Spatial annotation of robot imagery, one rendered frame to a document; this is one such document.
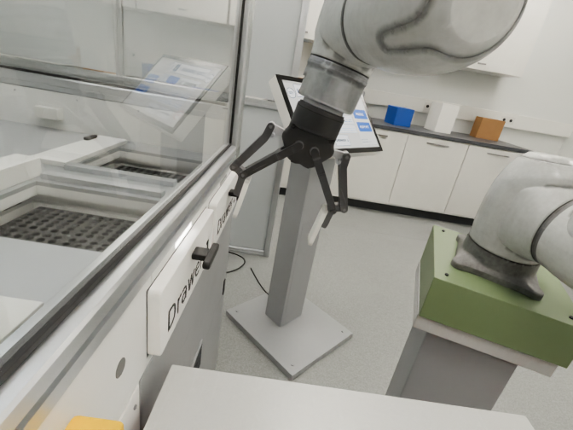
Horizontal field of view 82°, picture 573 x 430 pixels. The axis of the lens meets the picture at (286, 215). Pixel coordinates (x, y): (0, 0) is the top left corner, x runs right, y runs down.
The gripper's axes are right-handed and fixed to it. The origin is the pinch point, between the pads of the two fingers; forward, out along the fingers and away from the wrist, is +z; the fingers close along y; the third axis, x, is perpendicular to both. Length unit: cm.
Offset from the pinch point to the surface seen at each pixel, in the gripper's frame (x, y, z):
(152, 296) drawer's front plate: 17.5, 12.6, 7.6
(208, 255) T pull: 4.3, 8.6, 7.7
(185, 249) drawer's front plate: 6.2, 12.1, 6.9
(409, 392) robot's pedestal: -12, -51, 37
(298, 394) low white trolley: 15.3, -11.9, 18.9
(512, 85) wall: -354, -222, -101
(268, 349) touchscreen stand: -66, -26, 90
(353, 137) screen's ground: -86, -25, -10
